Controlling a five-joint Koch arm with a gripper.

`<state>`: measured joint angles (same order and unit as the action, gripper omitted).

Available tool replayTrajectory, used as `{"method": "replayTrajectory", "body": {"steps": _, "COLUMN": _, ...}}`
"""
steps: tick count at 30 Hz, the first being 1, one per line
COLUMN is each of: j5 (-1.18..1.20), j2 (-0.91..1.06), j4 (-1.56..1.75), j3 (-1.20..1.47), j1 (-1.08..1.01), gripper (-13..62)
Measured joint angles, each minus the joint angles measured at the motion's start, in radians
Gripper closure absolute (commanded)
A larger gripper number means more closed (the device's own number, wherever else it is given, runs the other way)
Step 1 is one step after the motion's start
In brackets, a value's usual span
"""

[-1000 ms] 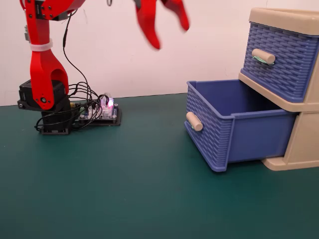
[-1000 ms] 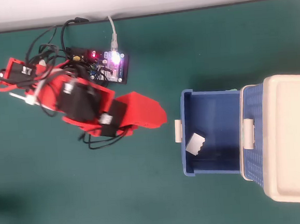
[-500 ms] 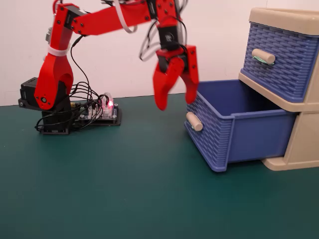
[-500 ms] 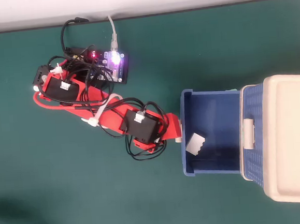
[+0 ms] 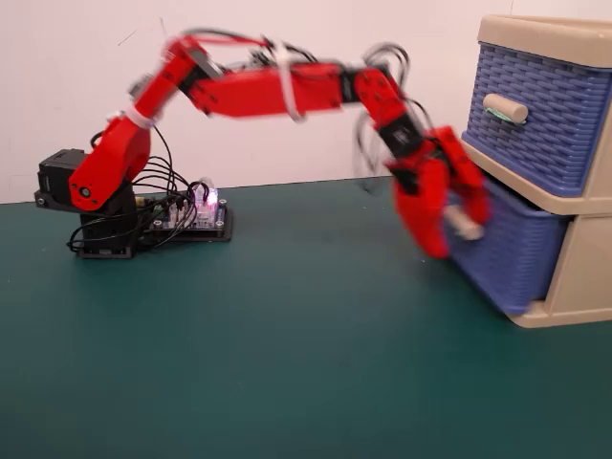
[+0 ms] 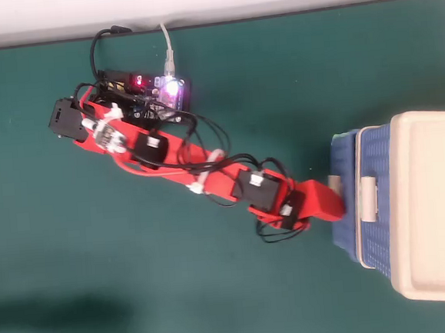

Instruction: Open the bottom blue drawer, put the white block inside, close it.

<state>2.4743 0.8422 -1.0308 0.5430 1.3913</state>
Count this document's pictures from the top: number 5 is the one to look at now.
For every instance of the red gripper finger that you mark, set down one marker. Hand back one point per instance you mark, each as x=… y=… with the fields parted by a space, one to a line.
x=466 y=181
x=428 y=220

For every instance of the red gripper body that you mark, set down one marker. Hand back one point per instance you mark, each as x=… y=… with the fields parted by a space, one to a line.
x=423 y=167

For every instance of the blue woven drawer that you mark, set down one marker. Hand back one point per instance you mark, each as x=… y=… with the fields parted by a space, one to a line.
x=550 y=143
x=516 y=258

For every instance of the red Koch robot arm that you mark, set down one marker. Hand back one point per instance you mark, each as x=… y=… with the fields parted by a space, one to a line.
x=258 y=93

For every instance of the black robot base motor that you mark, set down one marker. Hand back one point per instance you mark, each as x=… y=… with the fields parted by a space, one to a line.
x=102 y=234

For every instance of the beige plastic drawer cabinet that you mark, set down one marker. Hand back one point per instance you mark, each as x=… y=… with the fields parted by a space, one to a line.
x=588 y=268

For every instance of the white zip tie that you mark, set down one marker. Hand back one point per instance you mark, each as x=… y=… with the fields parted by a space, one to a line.
x=136 y=117
x=289 y=86

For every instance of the black controller board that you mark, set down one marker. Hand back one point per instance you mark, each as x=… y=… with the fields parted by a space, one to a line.
x=191 y=230

